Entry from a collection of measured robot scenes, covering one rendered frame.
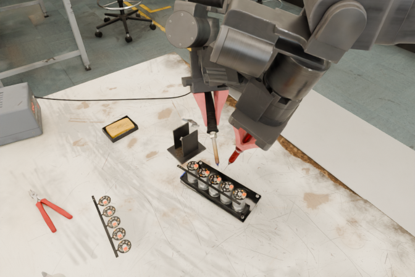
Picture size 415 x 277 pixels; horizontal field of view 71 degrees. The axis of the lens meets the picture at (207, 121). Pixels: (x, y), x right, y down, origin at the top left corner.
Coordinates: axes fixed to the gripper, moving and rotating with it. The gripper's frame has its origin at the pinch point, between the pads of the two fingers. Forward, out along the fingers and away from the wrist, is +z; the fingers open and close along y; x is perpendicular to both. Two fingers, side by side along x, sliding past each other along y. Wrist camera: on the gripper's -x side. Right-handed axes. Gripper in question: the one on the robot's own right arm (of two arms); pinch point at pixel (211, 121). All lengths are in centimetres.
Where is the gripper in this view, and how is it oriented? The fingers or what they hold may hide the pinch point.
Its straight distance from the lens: 58.7
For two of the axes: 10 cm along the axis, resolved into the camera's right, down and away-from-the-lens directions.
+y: 9.9, -1.1, 1.1
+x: -1.3, -2.3, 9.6
